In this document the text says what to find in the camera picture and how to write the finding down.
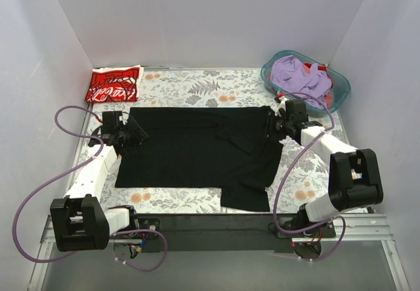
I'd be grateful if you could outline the black t-shirt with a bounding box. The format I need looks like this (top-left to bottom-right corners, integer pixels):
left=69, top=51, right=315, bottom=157
left=115, top=106, right=283, bottom=212

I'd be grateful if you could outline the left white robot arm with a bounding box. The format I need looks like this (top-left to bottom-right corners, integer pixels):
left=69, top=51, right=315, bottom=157
left=50, top=111, right=148, bottom=252

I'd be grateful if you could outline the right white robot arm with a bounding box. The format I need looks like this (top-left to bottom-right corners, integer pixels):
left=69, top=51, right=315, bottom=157
left=273, top=98, right=384, bottom=237

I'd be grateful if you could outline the red garment in basket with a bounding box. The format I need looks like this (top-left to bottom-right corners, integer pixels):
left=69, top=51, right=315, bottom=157
left=303, top=62, right=333, bottom=108

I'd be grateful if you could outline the lilac t-shirt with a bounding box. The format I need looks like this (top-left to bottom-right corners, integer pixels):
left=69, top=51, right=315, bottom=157
left=270, top=55, right=332, bottom=110

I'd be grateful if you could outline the folded red Coca-Cola shirt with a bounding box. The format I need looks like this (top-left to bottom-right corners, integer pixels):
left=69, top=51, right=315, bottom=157
left=85, top=65, right=144, bottom=104

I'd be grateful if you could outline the teal plastic basket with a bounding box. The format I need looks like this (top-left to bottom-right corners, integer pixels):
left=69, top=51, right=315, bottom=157
left=261, top=50, right=350, bottom=117

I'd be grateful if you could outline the floral table mat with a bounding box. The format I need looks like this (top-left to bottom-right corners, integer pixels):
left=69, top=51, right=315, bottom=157
left=92, top=70, right=329, bottom=213

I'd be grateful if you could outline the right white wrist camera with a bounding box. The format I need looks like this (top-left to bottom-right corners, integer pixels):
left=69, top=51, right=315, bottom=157
left=274, top=93, right=287, bottom=116

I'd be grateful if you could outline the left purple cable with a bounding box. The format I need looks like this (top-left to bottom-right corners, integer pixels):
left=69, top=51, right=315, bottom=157
left=12, top=105, right=168, bottom=273

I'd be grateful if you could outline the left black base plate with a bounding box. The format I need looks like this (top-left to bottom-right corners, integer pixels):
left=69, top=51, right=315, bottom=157
left=129, top=218, right=161, bottom=239

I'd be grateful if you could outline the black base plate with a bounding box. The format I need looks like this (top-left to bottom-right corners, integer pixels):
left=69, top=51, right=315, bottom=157
left=129, top=218, right=161, bottom=239
left=271, top=217, right=337, bottom=239

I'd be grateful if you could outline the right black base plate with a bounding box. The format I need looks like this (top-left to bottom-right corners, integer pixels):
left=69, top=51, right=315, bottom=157
left=271, top=217, right=337, bottom=239

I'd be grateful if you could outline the aluminium mounting rail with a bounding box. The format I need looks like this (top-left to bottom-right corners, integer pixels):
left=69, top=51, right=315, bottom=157
left=40, top=213, right=394, bottom=244

